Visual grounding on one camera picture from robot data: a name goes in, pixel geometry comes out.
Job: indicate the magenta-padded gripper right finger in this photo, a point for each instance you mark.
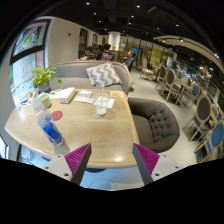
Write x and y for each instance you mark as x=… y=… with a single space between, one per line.
x=146 y=159

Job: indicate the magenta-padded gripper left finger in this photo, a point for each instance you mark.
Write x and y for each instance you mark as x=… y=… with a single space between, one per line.
x=77 y=160

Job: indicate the clear bottle with blue label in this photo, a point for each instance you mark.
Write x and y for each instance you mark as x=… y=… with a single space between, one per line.
x=50 y=129

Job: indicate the dark grey tufted armchair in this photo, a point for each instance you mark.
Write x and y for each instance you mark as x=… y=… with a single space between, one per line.
x=156 y=125

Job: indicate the flat round red coaster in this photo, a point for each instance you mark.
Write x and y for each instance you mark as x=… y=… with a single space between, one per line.
x=57 y=115

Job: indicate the clear plastic cup with straw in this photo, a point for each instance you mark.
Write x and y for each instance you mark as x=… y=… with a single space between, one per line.
x=102 y=106

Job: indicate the white paper slips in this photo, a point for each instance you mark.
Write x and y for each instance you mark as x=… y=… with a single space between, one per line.
x=83 y=100

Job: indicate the small blue and white box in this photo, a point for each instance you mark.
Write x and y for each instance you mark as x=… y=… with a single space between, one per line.
x=85 y=94

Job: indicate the pale green ceramic cup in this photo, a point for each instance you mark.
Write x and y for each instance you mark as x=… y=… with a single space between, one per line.
x=45 y=100

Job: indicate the yellow square card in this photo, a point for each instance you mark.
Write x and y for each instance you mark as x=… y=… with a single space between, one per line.
x=116 y=94

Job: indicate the group of dining chairs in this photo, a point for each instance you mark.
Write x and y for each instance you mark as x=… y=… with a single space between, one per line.
x=203 y=111

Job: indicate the grey upholstered sofa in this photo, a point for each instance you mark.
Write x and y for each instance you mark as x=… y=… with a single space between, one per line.
x=71 y=71

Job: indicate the grey white chevron cushion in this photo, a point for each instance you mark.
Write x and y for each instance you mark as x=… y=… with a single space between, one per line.
x=104 y=74

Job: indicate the green potted plant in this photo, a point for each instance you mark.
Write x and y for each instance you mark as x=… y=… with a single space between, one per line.
x=42 y=76

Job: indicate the person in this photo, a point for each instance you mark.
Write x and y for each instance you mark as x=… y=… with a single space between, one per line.
x=106 y=53
x=129 y=60
x=88 y=54

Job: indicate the colourful window poster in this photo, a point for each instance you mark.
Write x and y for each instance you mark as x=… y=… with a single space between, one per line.
x=30 y=37

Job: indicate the group of ceiling lights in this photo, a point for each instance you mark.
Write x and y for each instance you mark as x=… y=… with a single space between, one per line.
x=138 y=6

